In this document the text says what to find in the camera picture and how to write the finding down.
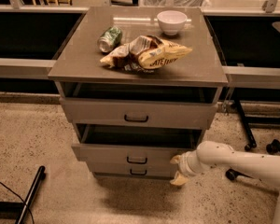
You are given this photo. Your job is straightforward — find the grey bottom drawer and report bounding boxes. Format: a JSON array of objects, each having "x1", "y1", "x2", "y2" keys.
[{"x1": 87, "y1": 162, "x2": 176, "y2": 179}]

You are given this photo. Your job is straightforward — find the black cable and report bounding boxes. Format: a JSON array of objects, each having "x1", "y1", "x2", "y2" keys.
[{"x1": 0, "y1": 175, "x2": 35, "y2": 224}]

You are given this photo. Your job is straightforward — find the green soda can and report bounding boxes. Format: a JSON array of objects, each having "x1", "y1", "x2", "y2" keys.
[{"x1": 97, "y1": 26, "x2": 122, "y2": 53}]

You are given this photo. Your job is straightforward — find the grey railing beam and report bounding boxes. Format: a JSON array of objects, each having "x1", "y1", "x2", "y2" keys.
[{"x1": 0, "y1": 58, "x2": 56, "y2": 79}]

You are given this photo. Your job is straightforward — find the white bowl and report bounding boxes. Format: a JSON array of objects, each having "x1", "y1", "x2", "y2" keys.
[{"x1": 157, "y1": 10, "x2": 188, "y2": 35}]

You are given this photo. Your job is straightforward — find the grey drawer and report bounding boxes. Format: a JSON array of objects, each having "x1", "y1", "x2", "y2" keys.
[
  {"x1": 87, "y1": 162, "x2": 176, "y2": 179},
  {"x1": 60, "y1": 98, "x2": 217, "y2": 130},
  {"x1": 72, "y1": 125, "x2": 202, "y2": 166}
]

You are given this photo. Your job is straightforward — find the black stand leg left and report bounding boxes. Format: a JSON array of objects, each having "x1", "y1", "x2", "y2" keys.
[{"x1": 0, "y1": 166, "x2": 46, "y2": 224}]

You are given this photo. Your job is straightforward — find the black wheeled base legs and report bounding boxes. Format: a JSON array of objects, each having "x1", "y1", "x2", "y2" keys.
[{"x1": 225, "y1": 100, "x2": 280, "y2": 182}]

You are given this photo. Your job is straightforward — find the grey top drawer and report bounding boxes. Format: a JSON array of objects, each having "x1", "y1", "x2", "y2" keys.
[{"x1": 60, "y1": 98, "x2": 217, "y2": 130}]

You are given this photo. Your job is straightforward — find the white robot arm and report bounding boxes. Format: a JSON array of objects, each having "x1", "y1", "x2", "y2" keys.
[{"x1": 170, "y1": 141, "x2": 280, "y2": 224}]

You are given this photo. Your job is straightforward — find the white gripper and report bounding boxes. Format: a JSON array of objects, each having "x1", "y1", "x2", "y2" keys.
[{"x1": 170, "y1": 151, "x2": 204, "y2": 186}]

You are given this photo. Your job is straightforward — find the grey drawer cabinet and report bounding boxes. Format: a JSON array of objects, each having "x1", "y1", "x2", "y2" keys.
[{"x1": 48, "y1": 6, "x2": 229, "y2": 179}]

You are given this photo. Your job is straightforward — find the yellow chip bag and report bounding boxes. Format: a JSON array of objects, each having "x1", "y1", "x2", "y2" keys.
[{"x1": 100, "y1": 35, "x2": 192, "y2": 73}]

